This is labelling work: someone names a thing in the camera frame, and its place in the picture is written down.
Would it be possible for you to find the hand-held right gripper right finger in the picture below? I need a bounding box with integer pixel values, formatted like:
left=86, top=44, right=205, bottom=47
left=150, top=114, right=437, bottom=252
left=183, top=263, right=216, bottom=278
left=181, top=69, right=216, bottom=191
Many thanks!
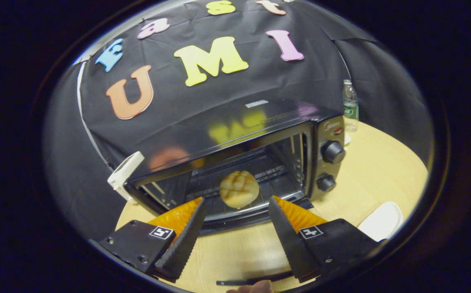
left=267, top=195, right=378, bottom=283

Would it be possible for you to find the white toaster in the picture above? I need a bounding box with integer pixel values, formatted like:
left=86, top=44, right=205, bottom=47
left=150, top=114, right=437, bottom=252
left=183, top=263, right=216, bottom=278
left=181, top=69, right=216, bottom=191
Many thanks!
left=107, top=151, right=145, bottom=204

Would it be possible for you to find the round bread bun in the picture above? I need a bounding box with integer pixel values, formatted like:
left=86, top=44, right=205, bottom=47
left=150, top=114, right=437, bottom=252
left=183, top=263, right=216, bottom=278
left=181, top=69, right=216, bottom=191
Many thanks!
left=219, top=171, right=260, bottom=209

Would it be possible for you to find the black electric oven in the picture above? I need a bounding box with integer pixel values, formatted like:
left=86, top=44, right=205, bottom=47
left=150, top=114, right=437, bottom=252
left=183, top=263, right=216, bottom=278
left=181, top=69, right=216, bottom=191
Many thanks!
left=124, top=98, right=347, bottom=286

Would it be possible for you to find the white plate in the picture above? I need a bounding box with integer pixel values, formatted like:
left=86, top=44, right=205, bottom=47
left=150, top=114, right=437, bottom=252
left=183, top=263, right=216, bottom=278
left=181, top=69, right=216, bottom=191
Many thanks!
left=358, top=201, right=403, bottom=243

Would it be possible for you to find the clear plastic water bottle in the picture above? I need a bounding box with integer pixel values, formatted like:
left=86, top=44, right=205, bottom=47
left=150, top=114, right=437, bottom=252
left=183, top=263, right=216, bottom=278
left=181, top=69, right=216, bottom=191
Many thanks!
left=342, top=79, right=359, bottom=133

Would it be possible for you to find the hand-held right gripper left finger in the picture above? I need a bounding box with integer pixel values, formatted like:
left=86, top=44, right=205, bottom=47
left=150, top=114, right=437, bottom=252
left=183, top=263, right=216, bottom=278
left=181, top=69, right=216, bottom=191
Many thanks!
left=97, top=197, right=208, bottom=283

